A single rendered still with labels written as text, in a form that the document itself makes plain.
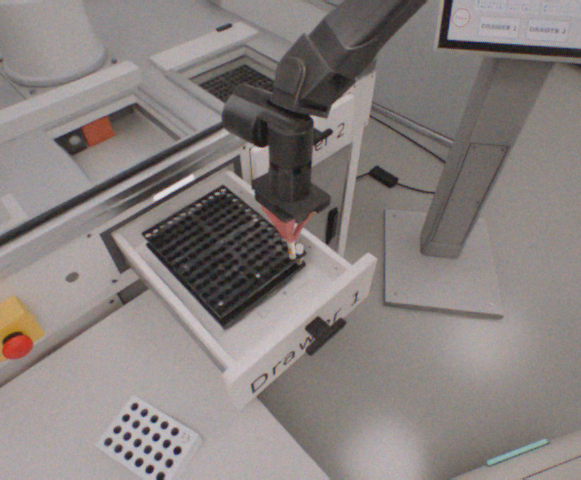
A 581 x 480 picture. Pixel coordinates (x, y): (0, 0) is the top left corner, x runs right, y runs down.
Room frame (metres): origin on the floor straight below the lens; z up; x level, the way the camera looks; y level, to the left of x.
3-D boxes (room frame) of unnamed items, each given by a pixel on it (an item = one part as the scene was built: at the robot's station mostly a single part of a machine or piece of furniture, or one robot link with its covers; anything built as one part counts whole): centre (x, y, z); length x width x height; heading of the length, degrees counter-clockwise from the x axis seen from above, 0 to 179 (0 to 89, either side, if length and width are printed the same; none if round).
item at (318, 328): (0.29, -0.04, 0.91); 0.07 x 0.04 x 0.01; 133
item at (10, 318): (0.30, 0.43, 0.88); 0.07 x 0.05 x 0.07; 133
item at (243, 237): (0.45, 0.11, 0.87); 0.22 x 0.18 x 0.06; 43
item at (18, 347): (0.28, 0.40, 0.88); 0.04 x 0.03 x 0.04; 133
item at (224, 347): (0.46, 0.12, 0.86); 0.40 x 0.26 x 0.06; 43
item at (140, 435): (0.17, 0.21, 0.78); 0.12 x 0.08 x 0.04; 62
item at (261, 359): (0.31, -0.02, 0.87); 0.29 x 0.02 x 0.11; 133
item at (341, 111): (0.75, -0.03, 0.87); 0.29 x 0.02 x 0.11; 133
